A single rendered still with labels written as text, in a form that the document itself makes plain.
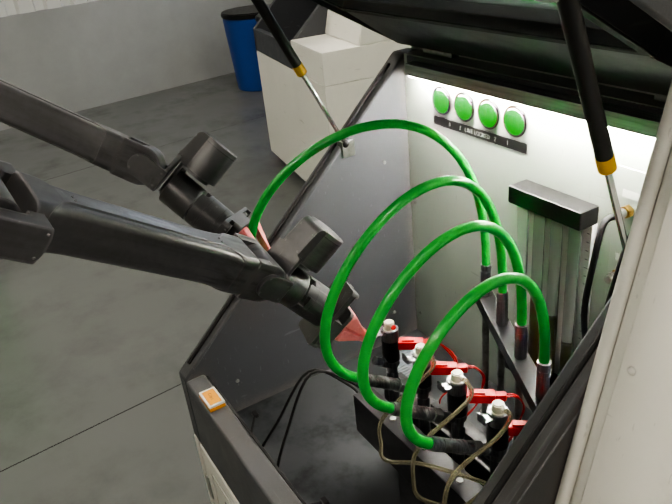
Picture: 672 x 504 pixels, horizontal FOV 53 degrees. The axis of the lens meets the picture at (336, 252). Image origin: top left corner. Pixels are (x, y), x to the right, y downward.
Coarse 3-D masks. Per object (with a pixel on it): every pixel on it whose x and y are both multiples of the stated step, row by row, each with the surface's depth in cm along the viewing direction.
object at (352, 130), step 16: (352, 128) 98; (368, 128) 98; (384, 128) 99; (400, 128) 99; (416, 128) 99; (320, 144) 98; (448, 144) 101; (304, 160) 99; (464, 160) 103; (288, 176) 100; (272, 192) 100; (256, 208) 101; (480, 208) 107; (256, 224) 102
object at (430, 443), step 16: (512, 272) 79; (480, 288) 77; (528, 288) 81; (464, 304) 76; (544, 304) 84; (448, 320) 76; (544, 320) 85; (432, 336) 76; (544, 336) 86; (432, 352) 76; (544, 352) 88; (416, 368) 76; (544, 368) 89; (416, 384) 76; (544, 384) 90; (400, 416) 78; (416, 432) 80; (432, 448) 82; (448, 448) 83; (464, 448) 85
